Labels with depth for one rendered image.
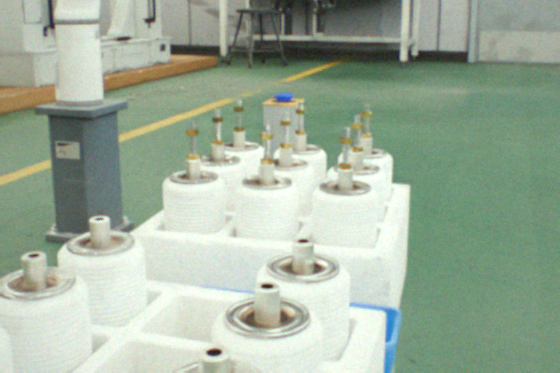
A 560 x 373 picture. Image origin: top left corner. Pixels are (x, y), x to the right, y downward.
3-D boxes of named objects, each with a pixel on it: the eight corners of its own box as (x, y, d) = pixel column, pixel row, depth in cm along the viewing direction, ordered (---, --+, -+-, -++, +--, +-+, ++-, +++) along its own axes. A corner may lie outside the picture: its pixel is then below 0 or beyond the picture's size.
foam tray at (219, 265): (133, 343, 105) (127, 233, 101) (216, 255, 142) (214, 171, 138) (386, 376, 96) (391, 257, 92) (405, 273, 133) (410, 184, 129)
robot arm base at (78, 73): (51, 105, 145) (45, 24, 141) (76, 99, 154) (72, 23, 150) (88, 107, 142) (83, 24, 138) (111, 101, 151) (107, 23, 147)
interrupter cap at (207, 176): (169, 187, 101) (169, 183, 101) (168, 175, 108) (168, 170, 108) (220, 185, 102) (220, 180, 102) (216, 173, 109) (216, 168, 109)
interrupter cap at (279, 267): (256, 281, 67) (256, 274, 67) (278, 254, 74) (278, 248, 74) (330, 290, 65) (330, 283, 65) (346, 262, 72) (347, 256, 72)
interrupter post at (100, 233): (86, 249, 76) (84, 221, 75) (97, 242, 78) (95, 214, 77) (104, 251, 75) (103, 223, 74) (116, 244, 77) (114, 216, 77)
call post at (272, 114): (263, 249, 146) (262, 104, 139) (271, 238, 152) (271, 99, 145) (295, 252, 144) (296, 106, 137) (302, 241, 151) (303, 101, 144)
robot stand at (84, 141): (44, 240, 151) (33, 106, 144) (82, 221, 164) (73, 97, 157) (100, 248, 146) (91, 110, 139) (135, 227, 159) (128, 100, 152)
